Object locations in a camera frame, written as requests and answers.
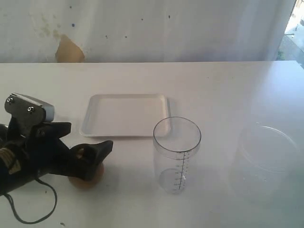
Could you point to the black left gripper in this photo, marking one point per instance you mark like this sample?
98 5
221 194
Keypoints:
42 152

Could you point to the brown wooden cup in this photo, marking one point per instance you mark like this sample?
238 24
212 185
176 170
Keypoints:
95 180

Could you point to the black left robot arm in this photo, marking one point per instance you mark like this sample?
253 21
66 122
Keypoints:
22 159

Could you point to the clear measuring jar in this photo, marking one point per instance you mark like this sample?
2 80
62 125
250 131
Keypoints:
175 141

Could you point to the white rectangular tray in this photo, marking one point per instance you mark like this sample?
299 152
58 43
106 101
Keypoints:
124 115

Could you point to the large clear plastic container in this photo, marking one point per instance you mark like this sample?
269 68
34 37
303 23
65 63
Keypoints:
263 159

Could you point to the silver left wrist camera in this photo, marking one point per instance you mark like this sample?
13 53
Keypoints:
28 111

